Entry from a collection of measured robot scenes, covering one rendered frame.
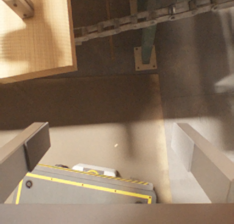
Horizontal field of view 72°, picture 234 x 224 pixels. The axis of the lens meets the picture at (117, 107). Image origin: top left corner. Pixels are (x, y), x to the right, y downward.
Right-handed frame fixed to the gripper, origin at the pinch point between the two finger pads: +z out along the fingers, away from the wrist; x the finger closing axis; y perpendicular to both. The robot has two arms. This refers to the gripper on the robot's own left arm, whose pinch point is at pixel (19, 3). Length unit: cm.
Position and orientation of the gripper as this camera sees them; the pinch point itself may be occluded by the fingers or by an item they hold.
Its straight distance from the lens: 37.3
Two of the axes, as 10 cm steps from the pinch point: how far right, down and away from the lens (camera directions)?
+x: -1.3, -9.8, 1.5
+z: 1.2, 1.4, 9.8
